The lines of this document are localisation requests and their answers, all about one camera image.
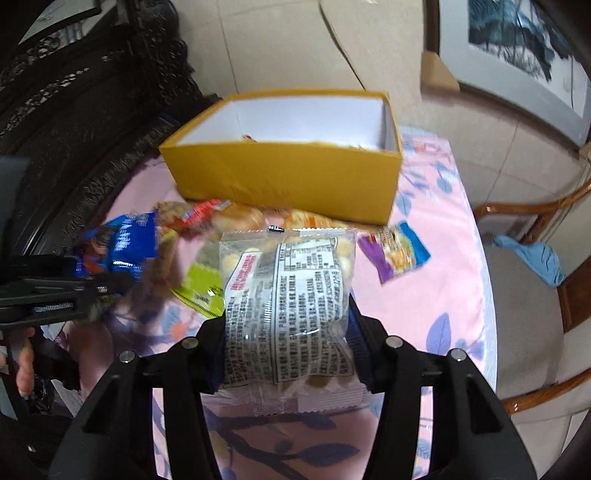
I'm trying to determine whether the blue cloth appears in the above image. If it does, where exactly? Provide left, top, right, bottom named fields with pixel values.
left=493, top=235, right=566, bottom=287

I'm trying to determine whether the yellow cardboard box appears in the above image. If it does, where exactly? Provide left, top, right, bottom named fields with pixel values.
left=158, top=91, right=404, bottom=224

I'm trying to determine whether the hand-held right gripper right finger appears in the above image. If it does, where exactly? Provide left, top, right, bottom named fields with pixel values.
left=346, top=295, right=541, bottom=480

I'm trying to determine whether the orange cracker packet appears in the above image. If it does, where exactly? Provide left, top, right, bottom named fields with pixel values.
left=263, top=209, right=352, bottom=232

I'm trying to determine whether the dark blue cookie packet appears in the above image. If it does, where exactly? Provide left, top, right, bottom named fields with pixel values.
left=81, top=211, right=160, bottom=282

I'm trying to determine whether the dark carved wooden furniture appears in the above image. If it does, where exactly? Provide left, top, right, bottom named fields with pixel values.
left=0, top=0, right=222, bottom=259

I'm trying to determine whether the yellow green bar packet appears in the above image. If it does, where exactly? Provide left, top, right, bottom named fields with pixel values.
left=171, top=258, right=227, bottom=319

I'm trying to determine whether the purple blue snack packet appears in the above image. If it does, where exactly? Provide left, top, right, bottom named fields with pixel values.
left=358, top=222, right=432, bottom=284

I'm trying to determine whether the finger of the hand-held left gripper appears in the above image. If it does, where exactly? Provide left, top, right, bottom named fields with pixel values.
left=74, top=270, right=153, bottom=317

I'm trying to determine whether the clear printed cookie packet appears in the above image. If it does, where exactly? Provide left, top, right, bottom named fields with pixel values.
left=218, top=227, right=370, bottom=418

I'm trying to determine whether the framed lotus painting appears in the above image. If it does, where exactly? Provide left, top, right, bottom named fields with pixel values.
left=422, top=0, right=591, bottom=148

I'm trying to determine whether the person's left hand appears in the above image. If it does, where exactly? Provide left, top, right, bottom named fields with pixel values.
left=16, top=327, right=37, bottom=398

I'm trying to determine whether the pink printed tablecloth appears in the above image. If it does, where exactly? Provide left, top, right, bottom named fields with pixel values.
left=78, top=124, right=499, bottom=480

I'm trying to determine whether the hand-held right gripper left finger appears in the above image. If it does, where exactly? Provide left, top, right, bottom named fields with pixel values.
left=48, top=314, right=228, bottom=480

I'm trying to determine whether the red sausage packet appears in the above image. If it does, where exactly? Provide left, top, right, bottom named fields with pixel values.
left=178, top=199, right=234, bottom=229

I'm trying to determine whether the cardboard corner protector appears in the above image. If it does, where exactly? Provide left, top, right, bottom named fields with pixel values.
left=421, top=52, right=458, bottom=93

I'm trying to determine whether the wooden armchair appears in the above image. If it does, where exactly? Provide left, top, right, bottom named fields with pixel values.
left=473, top=143, right=591, bottom=416

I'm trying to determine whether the clear peanut packet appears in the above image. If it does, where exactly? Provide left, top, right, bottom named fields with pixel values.
left=154, top=202, right=184, bottom=243

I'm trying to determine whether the bread packet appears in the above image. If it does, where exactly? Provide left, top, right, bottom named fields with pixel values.
left=222, top=205, right=266, bottom=232

